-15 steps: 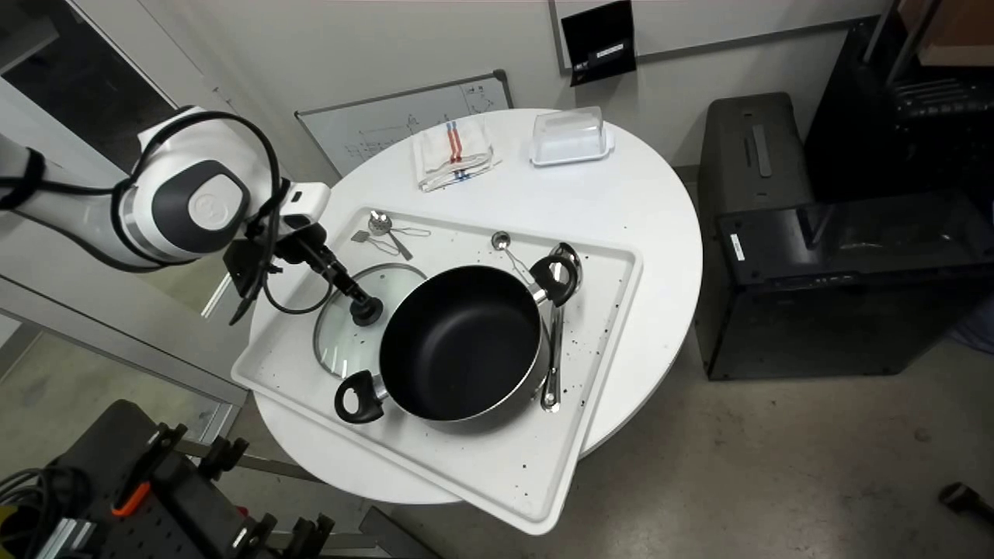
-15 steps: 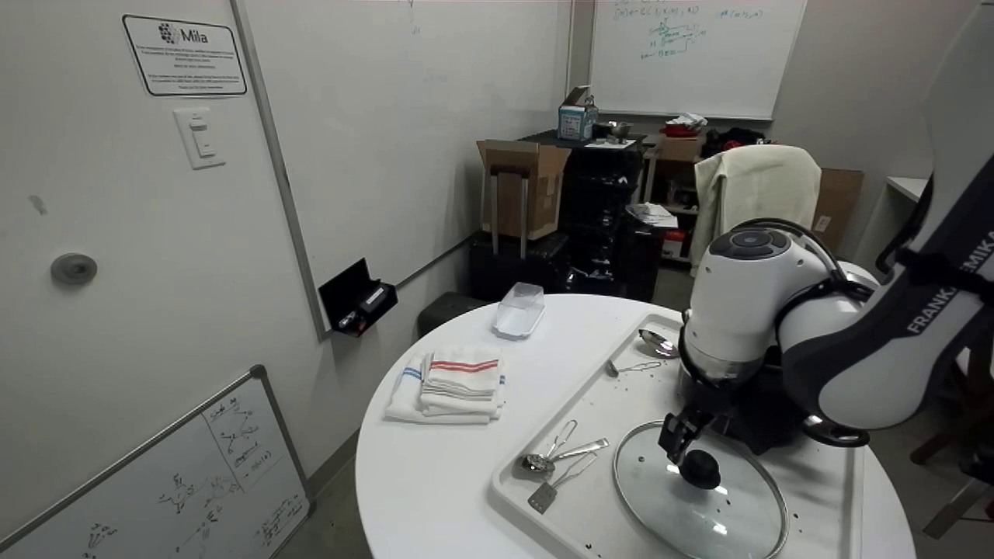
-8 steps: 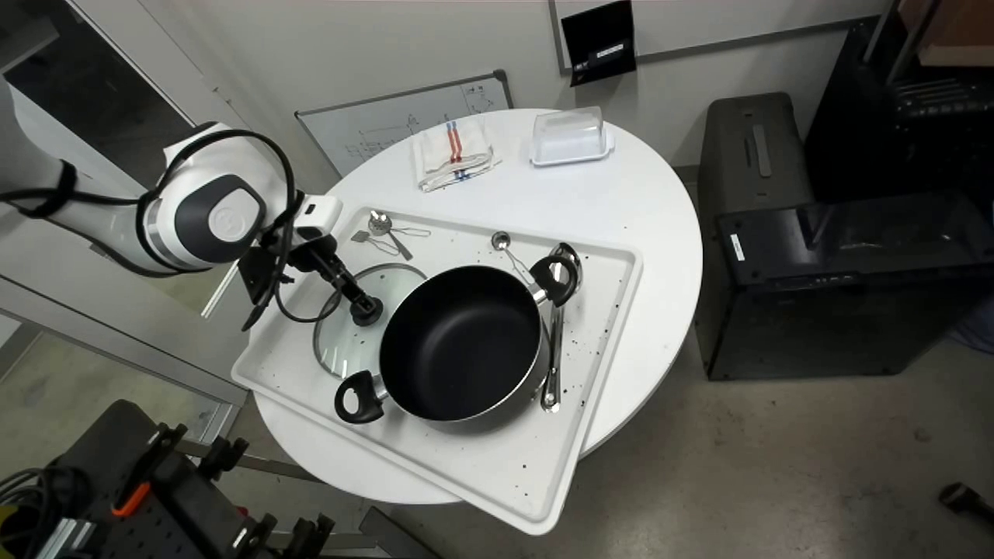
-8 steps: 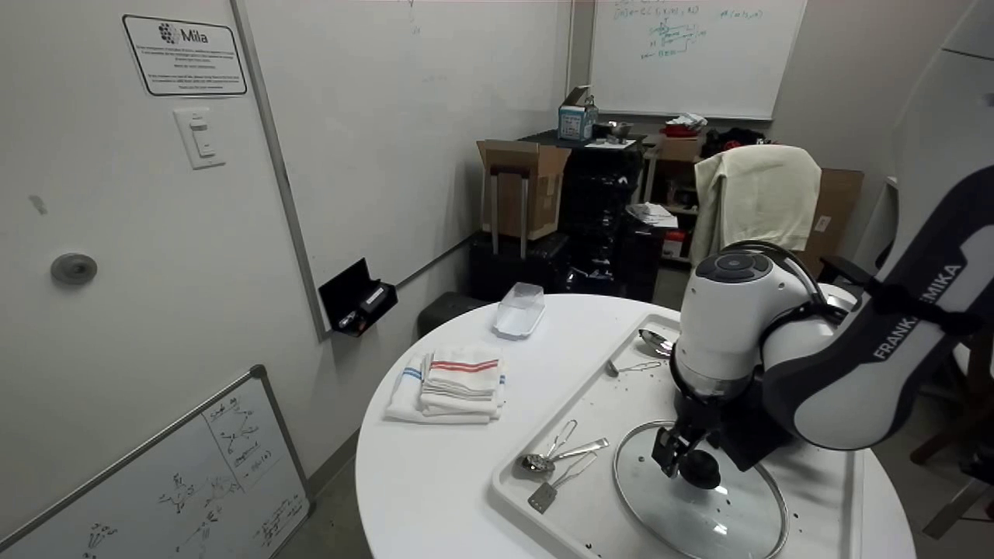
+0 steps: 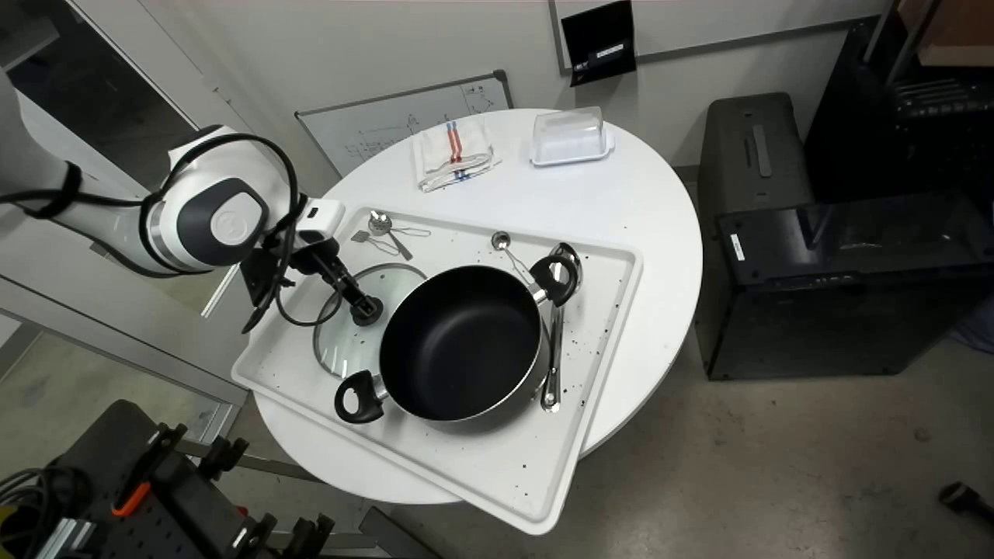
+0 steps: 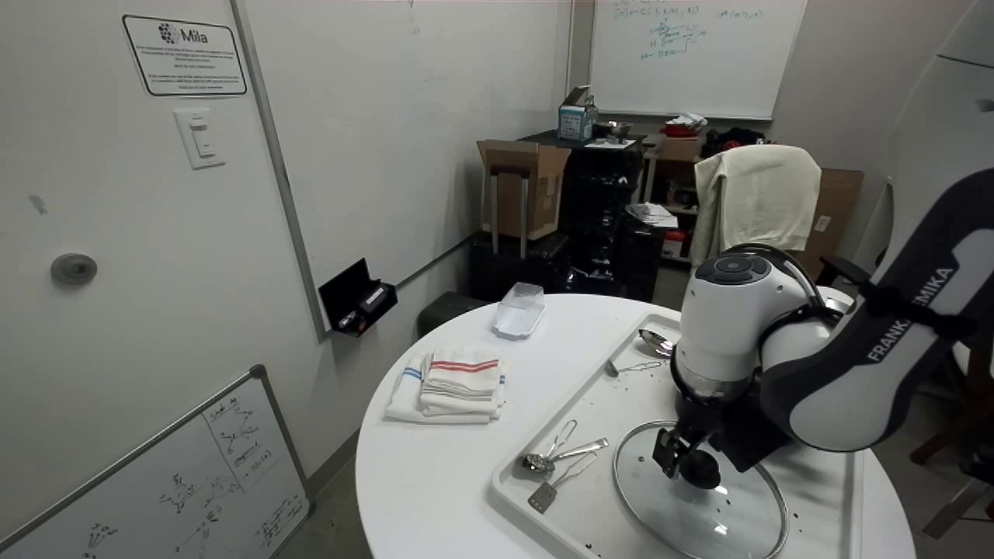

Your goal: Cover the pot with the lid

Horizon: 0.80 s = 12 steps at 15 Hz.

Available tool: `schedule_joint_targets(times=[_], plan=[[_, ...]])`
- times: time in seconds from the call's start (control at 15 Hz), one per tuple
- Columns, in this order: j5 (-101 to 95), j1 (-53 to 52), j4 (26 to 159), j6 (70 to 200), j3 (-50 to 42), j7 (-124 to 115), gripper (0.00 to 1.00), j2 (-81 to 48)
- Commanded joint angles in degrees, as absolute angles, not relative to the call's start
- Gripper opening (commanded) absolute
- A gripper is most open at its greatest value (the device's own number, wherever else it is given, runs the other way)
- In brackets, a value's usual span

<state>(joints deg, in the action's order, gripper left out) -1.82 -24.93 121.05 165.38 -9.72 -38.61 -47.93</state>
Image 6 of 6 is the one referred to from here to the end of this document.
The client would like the white paper stack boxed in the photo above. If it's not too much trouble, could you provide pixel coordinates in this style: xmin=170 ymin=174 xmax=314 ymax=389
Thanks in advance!
xmin=623 ymin=199 xmax=679 ymax=232

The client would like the whiteboard with green writing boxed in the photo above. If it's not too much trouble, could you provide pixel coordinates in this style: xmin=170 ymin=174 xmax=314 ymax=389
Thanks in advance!
xmin=587 ymin=0 xmax=809 ymax=125

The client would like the large blank wall whiteboard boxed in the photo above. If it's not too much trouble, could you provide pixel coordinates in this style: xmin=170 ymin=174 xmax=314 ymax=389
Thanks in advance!
xmin=228 ymin=0 xmax=579 ymax=337

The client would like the large metal spoon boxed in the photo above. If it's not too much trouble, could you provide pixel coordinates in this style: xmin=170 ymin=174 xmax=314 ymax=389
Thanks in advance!
xmin=632 ymin=322 xmax=679 ymax=363

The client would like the white wall sign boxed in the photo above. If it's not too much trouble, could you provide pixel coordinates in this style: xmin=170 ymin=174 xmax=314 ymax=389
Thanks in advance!
xmin=120 ymin=13 xmax=250 ymax=100

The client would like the black low cabinet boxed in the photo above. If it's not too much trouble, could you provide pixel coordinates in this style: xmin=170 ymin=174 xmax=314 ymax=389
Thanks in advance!
xmin=416 ymin=226 xmax=575 ymax=337

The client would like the metal spoon with wire loop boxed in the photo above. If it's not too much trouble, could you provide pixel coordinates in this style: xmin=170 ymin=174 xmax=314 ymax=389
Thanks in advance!
xmin=514 ymin=417 xmax=613 ymax=482

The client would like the small whiteboard leaning on wall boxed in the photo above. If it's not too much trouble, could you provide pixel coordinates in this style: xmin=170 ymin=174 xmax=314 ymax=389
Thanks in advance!
xmin=0 ymin=363 xmax=314 ymax=559

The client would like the black marker holder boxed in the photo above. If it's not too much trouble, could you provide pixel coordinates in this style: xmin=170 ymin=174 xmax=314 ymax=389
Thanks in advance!
xmin=317 ymin=259 xmax=399 ymax=337

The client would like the small cardboard box on shelf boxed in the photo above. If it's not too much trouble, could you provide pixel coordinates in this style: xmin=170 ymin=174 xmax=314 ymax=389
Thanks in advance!
xmin=648 ymin=128 xmax=707 ymax=163

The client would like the black tall shelf cabinet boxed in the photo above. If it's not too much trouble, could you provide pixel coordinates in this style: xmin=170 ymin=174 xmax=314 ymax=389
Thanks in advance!
xmin=561 ymin=138 xmax=648 ymax=302

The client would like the folded white red-striped towel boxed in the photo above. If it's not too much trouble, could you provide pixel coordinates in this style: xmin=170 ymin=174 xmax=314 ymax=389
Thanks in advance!
xmin=381 ymin=350 xmax=509 ymax=428

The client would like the teal tissue box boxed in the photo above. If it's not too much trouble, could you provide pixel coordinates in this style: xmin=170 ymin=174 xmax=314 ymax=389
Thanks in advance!
xmin=555 ymin=87 xmax=602 ymax=147

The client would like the clear plastic container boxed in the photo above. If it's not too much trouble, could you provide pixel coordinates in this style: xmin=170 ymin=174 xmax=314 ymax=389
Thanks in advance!
xmin=490 ymin=280 xmax=548 ymax=341

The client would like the open brown cardboard box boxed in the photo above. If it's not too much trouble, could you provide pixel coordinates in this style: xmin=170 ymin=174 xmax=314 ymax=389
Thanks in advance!
xmin=475 ymin=138 xmax=570 ymax=242

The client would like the flat brown cardboard sheet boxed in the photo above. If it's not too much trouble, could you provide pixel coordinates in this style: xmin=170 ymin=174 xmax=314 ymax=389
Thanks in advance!
xmin=804 ymin=163 xmax=865 ymax=262

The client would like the small grey metal tag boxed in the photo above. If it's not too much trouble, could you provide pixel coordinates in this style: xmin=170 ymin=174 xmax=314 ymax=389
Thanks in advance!
xmin=524 ymin=477 xmax=559 ymax=514

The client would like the round grey wall stopper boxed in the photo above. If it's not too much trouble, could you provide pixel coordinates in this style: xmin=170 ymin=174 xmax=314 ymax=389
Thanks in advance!
xmin=46 ymin=251 xmax=103 ymax=289

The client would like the white plastic tray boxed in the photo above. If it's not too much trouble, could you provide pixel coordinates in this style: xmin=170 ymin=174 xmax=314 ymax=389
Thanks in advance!
xmin=487 ymin=307 xmax=865 ymax=559

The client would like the glass lid with black knob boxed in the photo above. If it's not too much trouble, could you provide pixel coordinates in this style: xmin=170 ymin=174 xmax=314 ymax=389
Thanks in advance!
xmin=609 ymin=417 xmax=788 ymax=559

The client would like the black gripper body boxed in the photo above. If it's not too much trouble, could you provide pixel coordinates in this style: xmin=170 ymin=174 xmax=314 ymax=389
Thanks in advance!
xmin=670 ymin=389 xmax=741 ymax=464

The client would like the white light switch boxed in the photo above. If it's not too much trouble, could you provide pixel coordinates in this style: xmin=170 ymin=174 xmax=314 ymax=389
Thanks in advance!
xmin=170 ymin=106 xmax=228 ymax=174

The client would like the cream cloth over chair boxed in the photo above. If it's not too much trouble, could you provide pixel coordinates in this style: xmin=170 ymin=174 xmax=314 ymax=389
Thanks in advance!
xmin=690 ymin=142 xmax=822 ymax=277

